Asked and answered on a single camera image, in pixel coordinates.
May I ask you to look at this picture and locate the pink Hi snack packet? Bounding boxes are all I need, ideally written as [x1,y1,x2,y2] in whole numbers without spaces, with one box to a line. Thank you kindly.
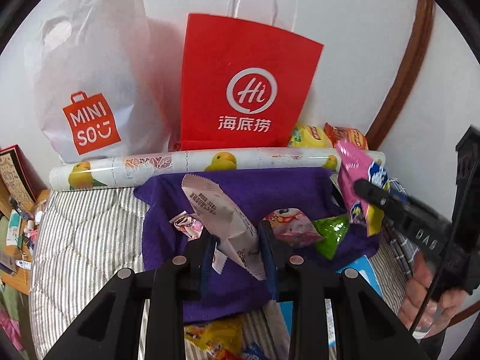
[264,208,323,249]

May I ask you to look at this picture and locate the rolled lemon print mat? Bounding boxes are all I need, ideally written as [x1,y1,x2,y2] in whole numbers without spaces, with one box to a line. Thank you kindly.
[48,147,387,192]

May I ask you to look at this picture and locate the purple towel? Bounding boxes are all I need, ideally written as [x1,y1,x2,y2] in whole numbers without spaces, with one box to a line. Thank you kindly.
[133,166,382,323]

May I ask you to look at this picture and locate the red snack packet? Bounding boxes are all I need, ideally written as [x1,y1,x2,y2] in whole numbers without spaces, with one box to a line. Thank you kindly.
[209,349,243,360]

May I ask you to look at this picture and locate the blue tissue pack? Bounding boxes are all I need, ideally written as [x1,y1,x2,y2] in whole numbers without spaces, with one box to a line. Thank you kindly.
[283,256,395,359]

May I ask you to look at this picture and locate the red Haidilao paper bag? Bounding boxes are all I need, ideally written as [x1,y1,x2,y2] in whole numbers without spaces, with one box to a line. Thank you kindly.
[180,0,324,150]

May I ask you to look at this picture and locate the brown patterned box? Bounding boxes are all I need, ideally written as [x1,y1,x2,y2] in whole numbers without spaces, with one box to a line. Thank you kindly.
[1,145,45,210]

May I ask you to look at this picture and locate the orange red chips bag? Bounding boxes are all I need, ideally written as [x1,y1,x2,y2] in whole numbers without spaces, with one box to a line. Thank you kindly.
[324,123,368,150]

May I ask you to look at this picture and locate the white long snack packet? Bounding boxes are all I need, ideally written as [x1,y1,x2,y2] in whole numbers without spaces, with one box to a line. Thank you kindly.
[181,174,266,281]

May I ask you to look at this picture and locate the grey checked folded cloth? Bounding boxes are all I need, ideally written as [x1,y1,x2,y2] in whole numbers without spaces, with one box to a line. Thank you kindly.
[378,224,421,316]

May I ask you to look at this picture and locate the pink yellow snack packet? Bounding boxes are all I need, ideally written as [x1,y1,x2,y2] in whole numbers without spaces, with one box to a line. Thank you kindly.
[336,140,390,236]

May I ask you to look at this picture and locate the striped mattress pad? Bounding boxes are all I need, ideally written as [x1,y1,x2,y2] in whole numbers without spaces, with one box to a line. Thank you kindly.
[29,188,407,359]

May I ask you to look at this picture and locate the white Miniso plastic bag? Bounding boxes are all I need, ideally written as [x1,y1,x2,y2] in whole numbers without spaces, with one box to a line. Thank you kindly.
[24,0,172,164]

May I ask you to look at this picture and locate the pink white floral packet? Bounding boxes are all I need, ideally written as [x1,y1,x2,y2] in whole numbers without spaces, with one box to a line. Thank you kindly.
[169,211,203,241]

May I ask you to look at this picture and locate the person right hand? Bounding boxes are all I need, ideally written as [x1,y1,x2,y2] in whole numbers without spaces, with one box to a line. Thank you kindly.
[396,250,470,338]

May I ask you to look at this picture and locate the yellow chips bag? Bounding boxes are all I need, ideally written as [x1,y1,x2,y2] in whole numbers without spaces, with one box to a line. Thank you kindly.
[288,124,333,149]

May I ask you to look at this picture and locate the brown door frame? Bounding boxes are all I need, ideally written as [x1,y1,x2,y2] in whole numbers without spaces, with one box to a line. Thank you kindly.
[366,0,435,150]

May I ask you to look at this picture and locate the green snack packet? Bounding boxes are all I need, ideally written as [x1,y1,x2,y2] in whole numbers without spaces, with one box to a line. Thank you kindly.
[312,214,350,260]

